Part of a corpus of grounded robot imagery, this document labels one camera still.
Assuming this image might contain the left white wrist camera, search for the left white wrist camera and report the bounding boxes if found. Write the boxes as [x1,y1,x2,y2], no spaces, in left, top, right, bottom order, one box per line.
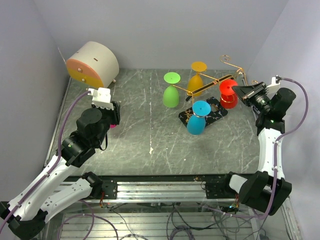
[87,87,114,110]

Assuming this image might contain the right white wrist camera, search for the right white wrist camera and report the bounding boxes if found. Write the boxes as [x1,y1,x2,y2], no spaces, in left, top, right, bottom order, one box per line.
[266,75,282,98]

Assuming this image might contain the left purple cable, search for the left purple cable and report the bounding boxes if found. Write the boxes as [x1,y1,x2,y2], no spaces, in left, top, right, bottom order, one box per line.
[0,90,92,226]

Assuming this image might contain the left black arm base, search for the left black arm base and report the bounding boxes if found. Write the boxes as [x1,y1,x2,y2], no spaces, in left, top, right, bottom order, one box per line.
[81,172,118,200]

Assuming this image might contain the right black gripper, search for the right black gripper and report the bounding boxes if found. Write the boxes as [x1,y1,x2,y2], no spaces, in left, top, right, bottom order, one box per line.
[232,81,272,113]

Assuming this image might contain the red wine glass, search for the red wine glass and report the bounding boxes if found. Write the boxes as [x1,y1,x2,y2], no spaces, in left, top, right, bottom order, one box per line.
[219,78,238,109]

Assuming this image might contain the aluminium mounting frame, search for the aluminium mounting frame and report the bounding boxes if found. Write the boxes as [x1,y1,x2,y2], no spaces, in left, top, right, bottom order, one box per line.
[33,174,302,240]

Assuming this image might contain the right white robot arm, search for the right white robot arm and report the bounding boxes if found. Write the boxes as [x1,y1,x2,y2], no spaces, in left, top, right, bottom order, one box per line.
[220,82,296,216]

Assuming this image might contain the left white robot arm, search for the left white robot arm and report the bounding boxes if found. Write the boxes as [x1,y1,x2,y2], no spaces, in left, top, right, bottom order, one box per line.
[0,101,120,240]

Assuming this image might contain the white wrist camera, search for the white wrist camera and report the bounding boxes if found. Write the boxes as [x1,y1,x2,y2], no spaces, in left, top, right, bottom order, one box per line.
[87,87,114,110]
[266,75,282,98]

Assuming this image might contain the round white drawer cabinet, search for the round white drawer cabinet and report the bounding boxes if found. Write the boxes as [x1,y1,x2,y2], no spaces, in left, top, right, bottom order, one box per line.
[66,41,120,88]

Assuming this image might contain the orange wine glass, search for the orange wine glass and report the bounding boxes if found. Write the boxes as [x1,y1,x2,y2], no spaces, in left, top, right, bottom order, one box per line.
[187,61,207,92]

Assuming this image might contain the green wine glass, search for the green wine glass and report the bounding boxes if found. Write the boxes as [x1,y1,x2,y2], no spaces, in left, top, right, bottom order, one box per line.
[163,72,181,108]

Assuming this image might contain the blue wine glass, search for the blue wine glass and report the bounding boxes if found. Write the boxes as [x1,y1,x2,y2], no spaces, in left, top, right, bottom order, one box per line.
[186,100,211,135]

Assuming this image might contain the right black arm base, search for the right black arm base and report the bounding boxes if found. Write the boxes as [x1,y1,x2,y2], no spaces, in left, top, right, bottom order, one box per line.
[203,173,237,200]

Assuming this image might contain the gold wire glass rack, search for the gold wire glass rack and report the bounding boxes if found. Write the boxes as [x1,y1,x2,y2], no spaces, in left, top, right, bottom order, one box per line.
[172,54,261,127]

